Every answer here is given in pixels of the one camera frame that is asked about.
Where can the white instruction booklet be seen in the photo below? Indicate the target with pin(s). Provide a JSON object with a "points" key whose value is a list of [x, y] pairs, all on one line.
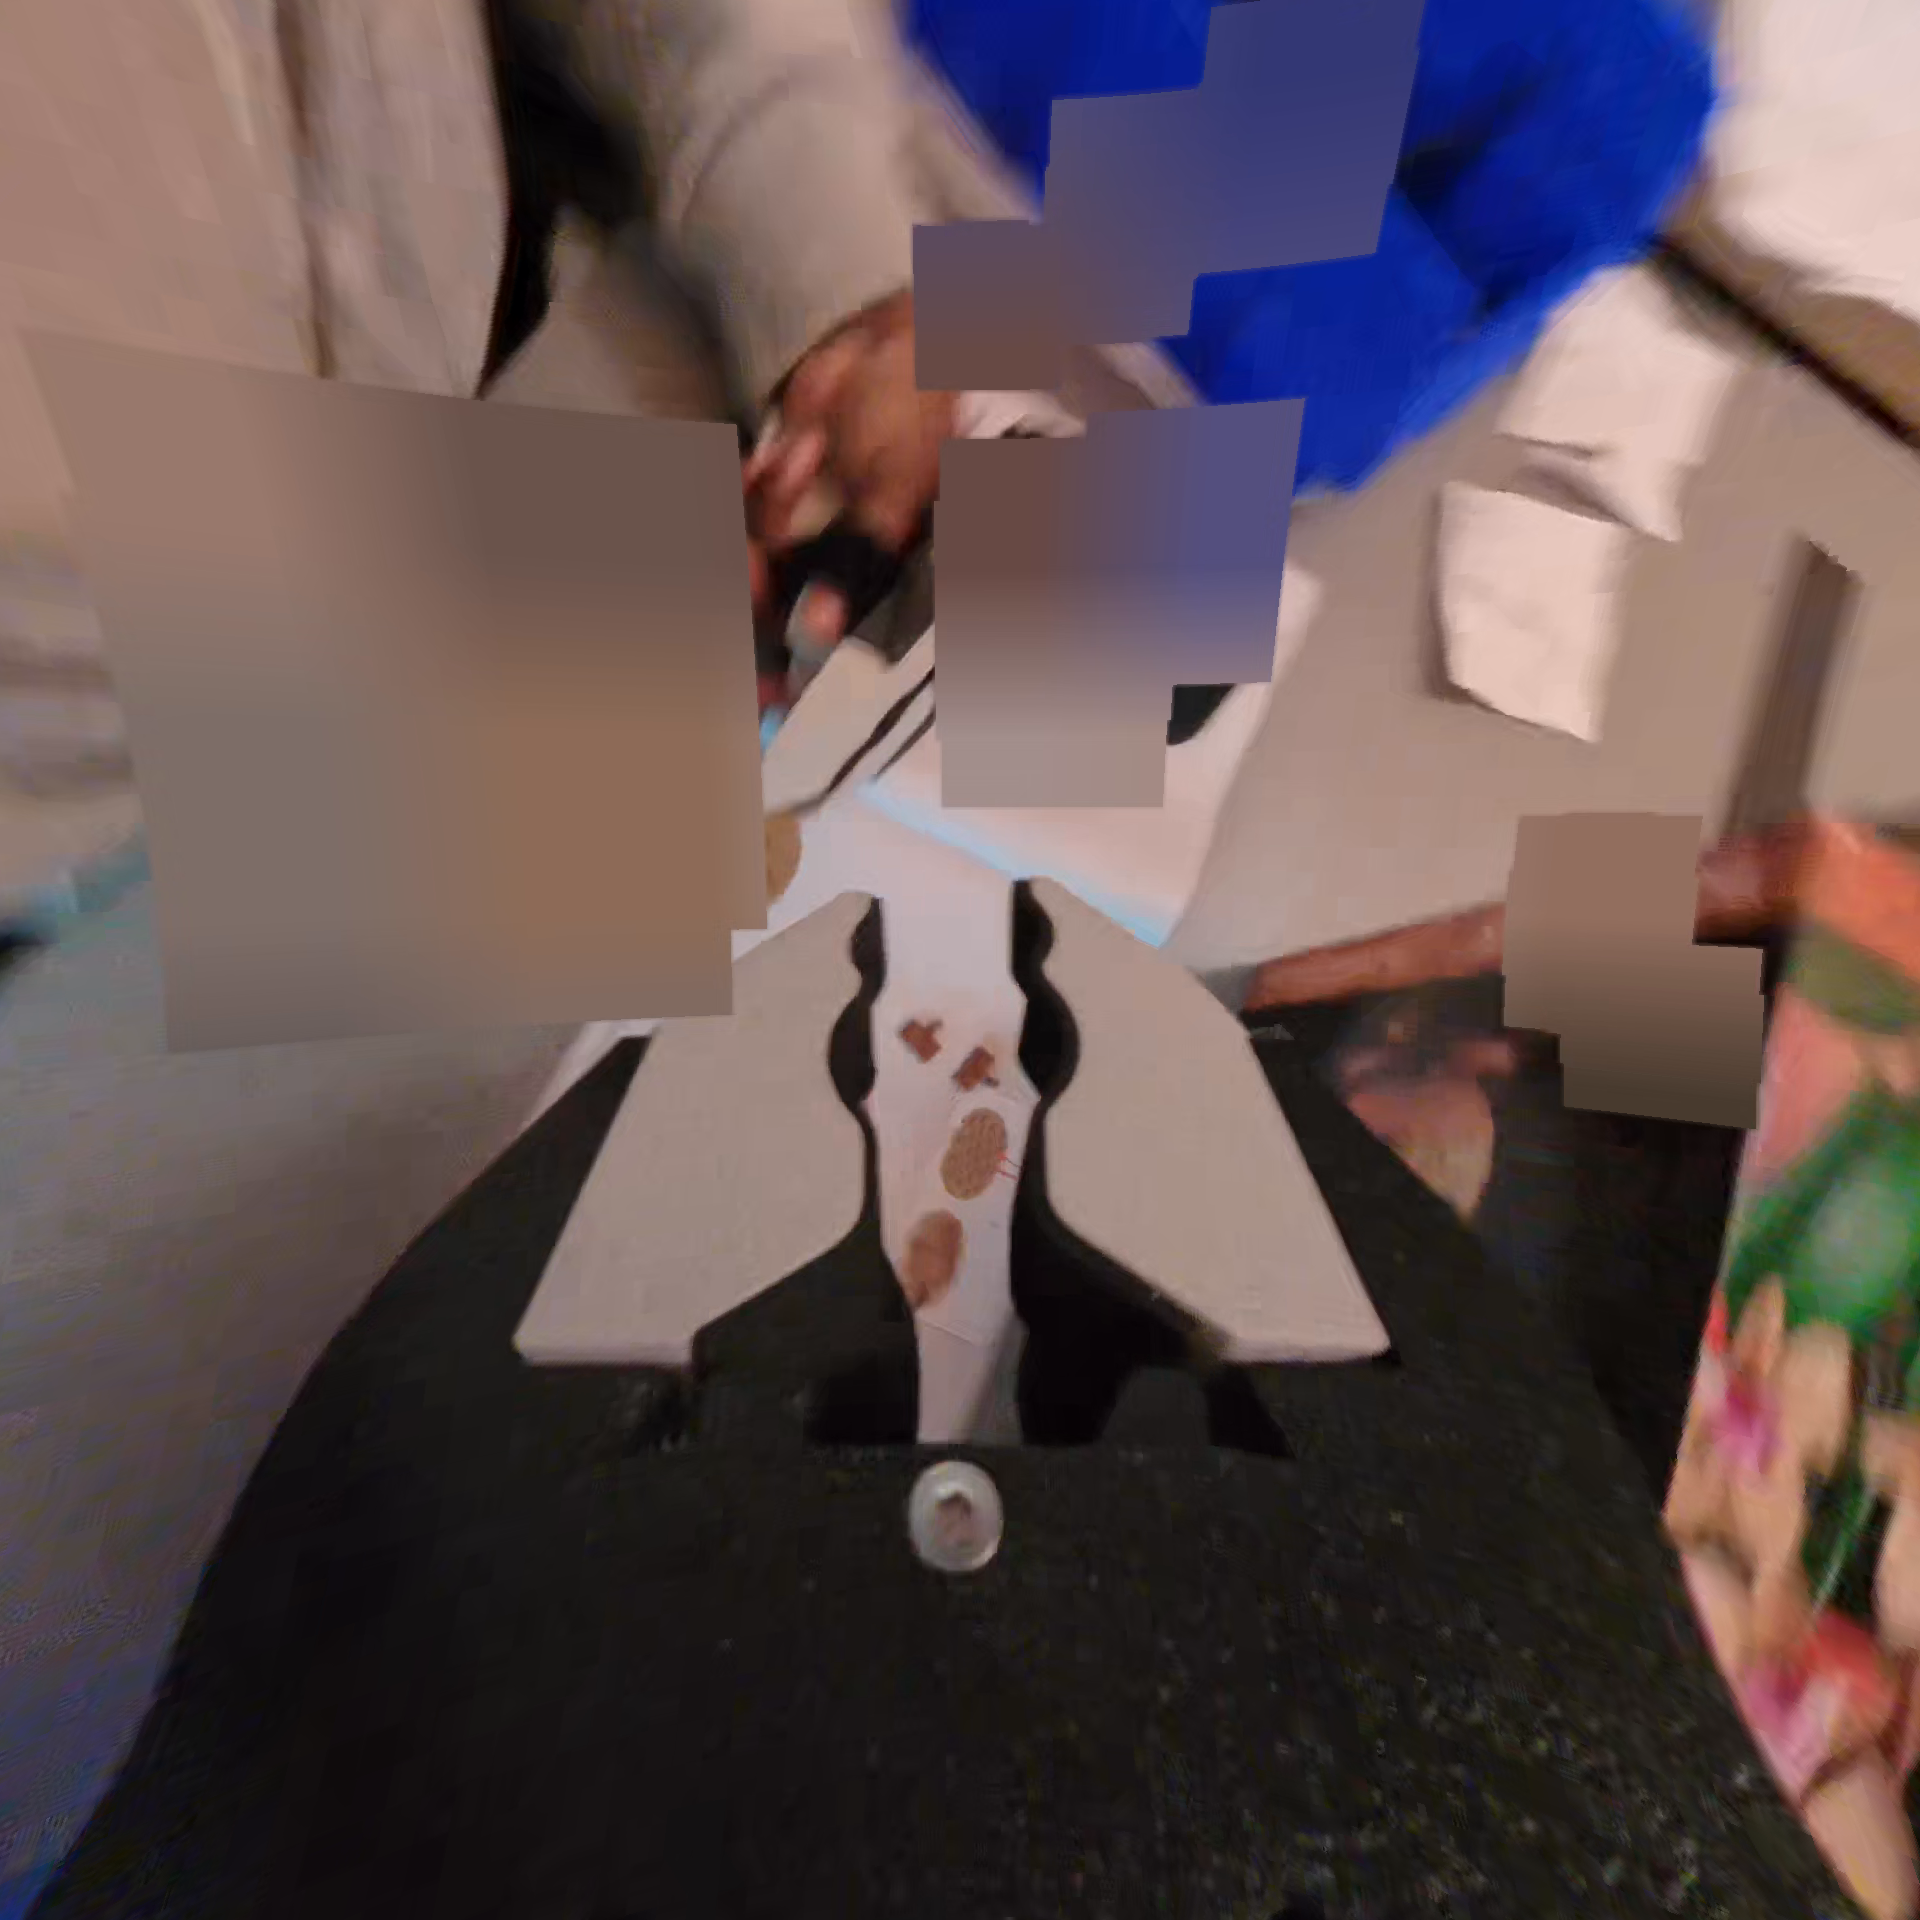
{"points": [[960, 900]]}

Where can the small brown brick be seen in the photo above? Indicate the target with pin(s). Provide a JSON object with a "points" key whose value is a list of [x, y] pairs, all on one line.
{"points": [[979, 1068], [922, 1039]]}

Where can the blue plastic bin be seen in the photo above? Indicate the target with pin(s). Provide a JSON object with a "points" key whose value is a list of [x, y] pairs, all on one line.
{"points": [[1501, 210]]}

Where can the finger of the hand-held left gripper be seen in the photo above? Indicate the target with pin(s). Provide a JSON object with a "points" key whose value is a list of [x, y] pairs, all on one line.
{"points": [[850, 736]]}

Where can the white paper sheet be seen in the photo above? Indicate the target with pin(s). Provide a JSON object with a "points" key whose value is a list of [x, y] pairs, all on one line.
{"points": [[1531, 616], [1636, 377]]}

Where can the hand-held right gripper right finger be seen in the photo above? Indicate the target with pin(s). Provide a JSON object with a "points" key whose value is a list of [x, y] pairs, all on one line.
{"points": [[1201, 1187]]}

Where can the black flower print box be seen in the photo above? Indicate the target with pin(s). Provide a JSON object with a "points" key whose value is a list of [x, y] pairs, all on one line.
{"points": [[1799, 1380]]}

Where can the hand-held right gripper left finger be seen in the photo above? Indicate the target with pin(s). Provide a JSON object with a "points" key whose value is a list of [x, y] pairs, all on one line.
{"points": [[708, 1201]]}

